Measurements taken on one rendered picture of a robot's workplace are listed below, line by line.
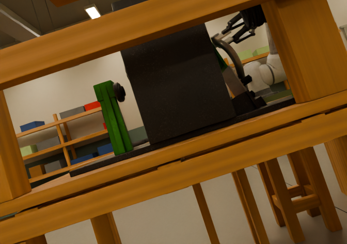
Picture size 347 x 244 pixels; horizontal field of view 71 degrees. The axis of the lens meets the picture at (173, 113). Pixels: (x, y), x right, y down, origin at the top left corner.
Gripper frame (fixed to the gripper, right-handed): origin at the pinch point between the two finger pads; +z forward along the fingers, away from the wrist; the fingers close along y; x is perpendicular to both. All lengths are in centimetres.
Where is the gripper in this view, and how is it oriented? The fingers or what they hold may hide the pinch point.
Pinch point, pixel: (223, 39)
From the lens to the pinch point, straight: 109.2
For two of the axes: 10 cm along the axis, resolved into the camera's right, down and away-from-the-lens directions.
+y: -4.2, -6.3, -6.5
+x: 3.6, 5.4, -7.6
